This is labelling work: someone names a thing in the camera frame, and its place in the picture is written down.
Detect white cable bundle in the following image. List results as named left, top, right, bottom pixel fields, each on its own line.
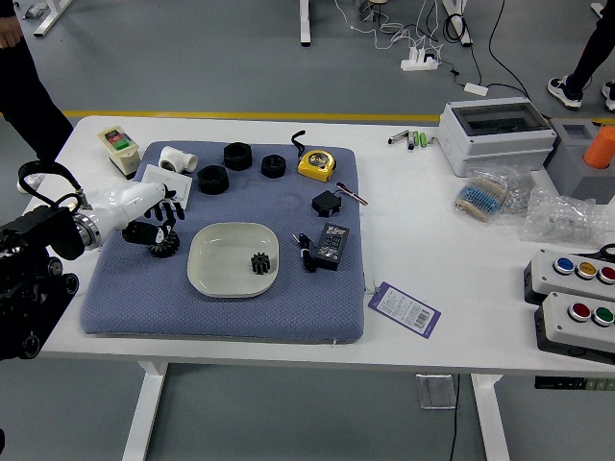
left=333, top=0, right=448, bottom=54

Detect person in dark clothes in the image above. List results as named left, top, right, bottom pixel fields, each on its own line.
left=0, top=0, right=76, bottom=193

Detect blue-grey quilted mat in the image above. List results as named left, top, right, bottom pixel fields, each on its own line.
left=79, top=139, right=365, bottom=345

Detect person in white sneakers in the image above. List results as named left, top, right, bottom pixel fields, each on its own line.
left=547, top=0, right=615, bottom=111

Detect person's hand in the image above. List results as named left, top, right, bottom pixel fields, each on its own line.
left=0, top=15, right=24, bottom=49

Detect black plug cable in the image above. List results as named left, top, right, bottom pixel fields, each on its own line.
left=290, top=231, right=318, bottom=274

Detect purple product tag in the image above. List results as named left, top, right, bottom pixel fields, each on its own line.
left=367, top=280, right=442, bottom=341

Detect grey floor plate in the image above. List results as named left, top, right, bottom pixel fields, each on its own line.
left=415, top=374, right=457, bottom=411

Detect black module with red wires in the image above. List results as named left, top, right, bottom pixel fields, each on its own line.
left=311, top=181, right=369, bottom=218

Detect black digital display meter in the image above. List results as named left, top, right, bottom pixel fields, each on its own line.
left=311, top=222, right=351, bottom=272

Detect black looped floor cable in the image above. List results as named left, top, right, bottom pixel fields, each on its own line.
left=443, top=12, right=483, bottom=86

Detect white square plate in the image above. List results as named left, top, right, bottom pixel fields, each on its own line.
left=185, top=221, right=280, bottom=300

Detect black scissors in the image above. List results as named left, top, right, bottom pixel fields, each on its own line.
left=574, top=242, right=615, bottom=263

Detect grey block holder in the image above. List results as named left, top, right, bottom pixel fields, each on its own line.
left=544, top=117, right=615, bottom=206

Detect small black hex nut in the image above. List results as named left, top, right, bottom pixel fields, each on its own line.
left=260, top=153, right=288, bottom=180

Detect grey electrical enclosure box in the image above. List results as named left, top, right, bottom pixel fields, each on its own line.
left=436, top=97, right=557, bottom=178

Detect white background table leg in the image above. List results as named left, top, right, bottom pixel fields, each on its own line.
left=33, top=0, right=73, bottom=37
left=299, top=0, right=314, bottom=48
left=441, top=0, right=475, bottom=48

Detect black cable under table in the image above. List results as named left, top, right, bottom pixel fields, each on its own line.
left=448, top=374, right=461, bottom=461

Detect white power strip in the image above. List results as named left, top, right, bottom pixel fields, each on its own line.
left=401, top=47, right=441, bottom=73

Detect big black gear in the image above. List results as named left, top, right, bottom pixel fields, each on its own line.
left=147, top=230, right=182, bottom=259

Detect red-green button box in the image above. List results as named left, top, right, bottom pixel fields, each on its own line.
left=533, top=291, right=615, bottom=365

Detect blue-yellow-red button box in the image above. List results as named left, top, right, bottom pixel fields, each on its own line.
left=523, top=248, right=615, bottom=308

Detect small black gear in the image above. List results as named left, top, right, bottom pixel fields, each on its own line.
left=250, top=253, right=274, bottom=277

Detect big black hex nut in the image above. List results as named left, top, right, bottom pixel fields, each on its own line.
left=223, top=141, right=254, bottom=172
left=197, top=164, right=229, bottom=196

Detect bubble wrap bag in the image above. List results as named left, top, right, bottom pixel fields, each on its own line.
left=520, top=185, right=610, bottom=250

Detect white tee pipe fitting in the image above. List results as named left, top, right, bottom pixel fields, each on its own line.
left=158, top=145, right=199, bottom=175

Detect long black floor cable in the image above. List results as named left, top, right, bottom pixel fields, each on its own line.
left=487, top=0, right=549, bottom=121

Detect yellow tape measure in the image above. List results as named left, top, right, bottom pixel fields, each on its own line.
left=289, top=130, right=338, bottom=182

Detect beige red-green push-button switch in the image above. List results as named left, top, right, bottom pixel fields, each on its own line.
left=97, top=125, right=141, bottom=181

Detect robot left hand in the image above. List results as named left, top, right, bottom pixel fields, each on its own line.
left=89, top=181, right=186, bottom=247

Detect bag of metal screws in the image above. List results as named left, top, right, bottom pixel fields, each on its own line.
left=502, top=167, right=539, bottom=215

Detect black table control panel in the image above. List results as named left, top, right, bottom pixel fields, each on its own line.
left=533, top=376, right=615, bottom=392

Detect orange cylinder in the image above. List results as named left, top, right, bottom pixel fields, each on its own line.
left=582, top=125, right=615, bottom=170

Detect bag of blue resistors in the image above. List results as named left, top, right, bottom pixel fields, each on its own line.
left=451, top=165, right=518, bottom=223

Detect white wall switch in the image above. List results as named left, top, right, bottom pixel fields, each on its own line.
left=138, top=163, right=194, bottom=213

